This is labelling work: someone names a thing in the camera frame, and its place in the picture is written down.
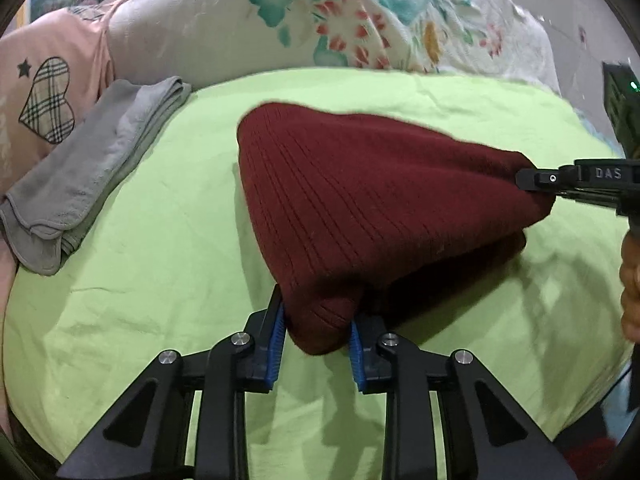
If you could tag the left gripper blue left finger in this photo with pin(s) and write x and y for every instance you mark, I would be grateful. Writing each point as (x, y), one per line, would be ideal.
(183, 417)

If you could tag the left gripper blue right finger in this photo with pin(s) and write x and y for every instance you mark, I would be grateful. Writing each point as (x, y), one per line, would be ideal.
(486, 433)

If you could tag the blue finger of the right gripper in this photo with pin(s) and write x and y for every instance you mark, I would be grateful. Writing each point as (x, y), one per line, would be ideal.
(539, 180)

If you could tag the dark red knit sweater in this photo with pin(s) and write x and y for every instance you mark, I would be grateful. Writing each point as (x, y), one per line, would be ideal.
(357, 213)

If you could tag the person's right hand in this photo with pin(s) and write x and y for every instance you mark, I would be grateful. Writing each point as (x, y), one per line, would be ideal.
(630, 278)

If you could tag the light green bed sheet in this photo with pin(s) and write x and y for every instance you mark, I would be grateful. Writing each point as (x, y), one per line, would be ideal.
(172, 263)

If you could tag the folded grey cloth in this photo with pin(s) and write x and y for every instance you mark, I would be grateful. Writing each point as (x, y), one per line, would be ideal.
(47, 214)

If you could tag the floral white quilt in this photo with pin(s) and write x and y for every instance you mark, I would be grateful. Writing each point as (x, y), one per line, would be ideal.
(210, 41)

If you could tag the pink heart pattern pillow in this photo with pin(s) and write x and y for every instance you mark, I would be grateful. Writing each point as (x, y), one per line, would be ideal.
(53, 70)

